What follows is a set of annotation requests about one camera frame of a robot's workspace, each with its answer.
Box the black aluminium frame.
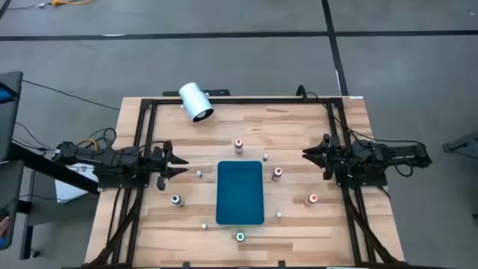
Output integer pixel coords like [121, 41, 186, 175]
[84, 95, 408, 269]

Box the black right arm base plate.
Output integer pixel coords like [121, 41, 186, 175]
[334, 164, 388, 189]

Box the yellow floor cable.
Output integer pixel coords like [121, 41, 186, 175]
[37, 0, 95, 7]

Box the thin black floor cable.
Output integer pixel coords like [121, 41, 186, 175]
[21, 79, 121, 111]

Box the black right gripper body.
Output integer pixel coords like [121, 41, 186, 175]
[330, 141, 354, 175]

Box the blue plastic bin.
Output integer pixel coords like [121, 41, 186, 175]
[215, 160, 265, 226]

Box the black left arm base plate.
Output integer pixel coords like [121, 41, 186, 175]
[96, 167, 150, 190]

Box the black power cable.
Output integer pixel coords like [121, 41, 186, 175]
[296, 84, 429, 149]

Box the white cylindrical lamp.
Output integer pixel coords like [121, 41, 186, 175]
[178, 81, 215, 123]

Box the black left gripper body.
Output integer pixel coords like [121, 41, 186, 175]
[149, 145, 167, 179]

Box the dark monitor screen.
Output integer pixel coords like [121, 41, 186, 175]
[0, 160, 25, 251]
[0, 70, 24, 161]

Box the white box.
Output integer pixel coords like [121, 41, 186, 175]
[55, 162, 100, 204]

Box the black desk beam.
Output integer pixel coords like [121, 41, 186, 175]
[7, 141, 101, 195]

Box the black stand post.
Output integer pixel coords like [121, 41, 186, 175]
[19, 170, 41, 261]

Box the grey metal stand foot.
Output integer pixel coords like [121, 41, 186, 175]
[442, 131, 478, 161]

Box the black flat bracket bar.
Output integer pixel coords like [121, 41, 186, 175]
[162, 89, 232, 97]

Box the yellow arm cable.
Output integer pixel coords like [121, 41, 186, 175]
[76, 137, 99, 151]

